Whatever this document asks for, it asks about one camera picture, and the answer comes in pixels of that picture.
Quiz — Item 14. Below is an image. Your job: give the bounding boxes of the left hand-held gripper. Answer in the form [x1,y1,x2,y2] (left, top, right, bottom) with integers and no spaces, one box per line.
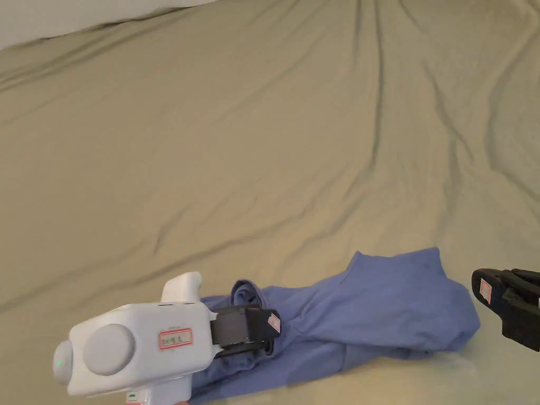
[52,272,283,405]

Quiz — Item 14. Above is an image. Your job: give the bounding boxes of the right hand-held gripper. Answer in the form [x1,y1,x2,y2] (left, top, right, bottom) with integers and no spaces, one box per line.
[471,267,540,352]

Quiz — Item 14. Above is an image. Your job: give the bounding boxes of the blue garment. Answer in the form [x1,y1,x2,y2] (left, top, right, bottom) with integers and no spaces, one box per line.
[197,246,482,401]

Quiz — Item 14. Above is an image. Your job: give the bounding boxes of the bed with beige sheet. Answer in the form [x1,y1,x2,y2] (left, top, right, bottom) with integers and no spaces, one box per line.
[0,0,540,405]

